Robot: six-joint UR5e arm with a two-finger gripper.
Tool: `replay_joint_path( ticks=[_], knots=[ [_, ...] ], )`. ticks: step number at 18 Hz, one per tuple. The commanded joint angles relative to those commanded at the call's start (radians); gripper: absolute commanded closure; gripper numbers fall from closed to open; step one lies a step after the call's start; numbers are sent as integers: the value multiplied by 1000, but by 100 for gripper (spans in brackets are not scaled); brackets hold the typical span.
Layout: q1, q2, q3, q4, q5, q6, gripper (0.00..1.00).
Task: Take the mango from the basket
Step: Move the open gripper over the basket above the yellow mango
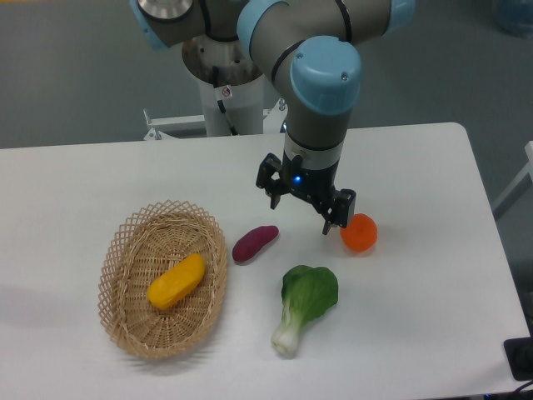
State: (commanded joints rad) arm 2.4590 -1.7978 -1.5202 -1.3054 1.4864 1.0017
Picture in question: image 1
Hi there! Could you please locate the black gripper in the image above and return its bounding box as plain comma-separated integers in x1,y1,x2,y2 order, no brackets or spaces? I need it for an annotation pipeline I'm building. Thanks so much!
256,153,356,235

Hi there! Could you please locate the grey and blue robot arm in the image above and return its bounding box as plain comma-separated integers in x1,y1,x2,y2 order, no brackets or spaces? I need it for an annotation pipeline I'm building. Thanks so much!
130,1,416,228

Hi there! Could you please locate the woven wicker basket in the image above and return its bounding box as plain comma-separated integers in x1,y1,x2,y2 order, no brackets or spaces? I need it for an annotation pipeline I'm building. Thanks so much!
98,201,227,358

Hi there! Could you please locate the yellow mango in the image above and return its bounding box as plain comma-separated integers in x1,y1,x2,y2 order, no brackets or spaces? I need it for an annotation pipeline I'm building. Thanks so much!
147,253,206,310

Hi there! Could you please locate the orange tangerine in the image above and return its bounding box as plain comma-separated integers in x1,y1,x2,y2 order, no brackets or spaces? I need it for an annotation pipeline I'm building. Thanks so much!
340,213,378,253

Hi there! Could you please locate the purple sweet potato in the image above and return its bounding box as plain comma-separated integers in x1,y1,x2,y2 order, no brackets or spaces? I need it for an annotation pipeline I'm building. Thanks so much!
232,225,279,263

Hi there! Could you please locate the green bok choy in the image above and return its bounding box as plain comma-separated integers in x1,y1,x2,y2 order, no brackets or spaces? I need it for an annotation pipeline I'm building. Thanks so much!
271,265,339,356

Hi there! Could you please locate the black device at table edge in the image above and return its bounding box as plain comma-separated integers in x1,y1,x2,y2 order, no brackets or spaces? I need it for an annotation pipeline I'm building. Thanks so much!
503,337,532,382

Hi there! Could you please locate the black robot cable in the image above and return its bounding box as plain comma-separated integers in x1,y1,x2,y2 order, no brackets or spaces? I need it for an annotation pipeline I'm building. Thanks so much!
211,65,240,137

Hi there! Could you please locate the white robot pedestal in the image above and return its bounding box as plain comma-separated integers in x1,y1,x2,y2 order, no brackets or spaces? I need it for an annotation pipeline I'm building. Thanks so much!
142,32,288,141

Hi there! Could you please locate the white frame at right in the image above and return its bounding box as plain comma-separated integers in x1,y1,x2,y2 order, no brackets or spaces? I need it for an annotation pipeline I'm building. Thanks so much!
491,141,532,221

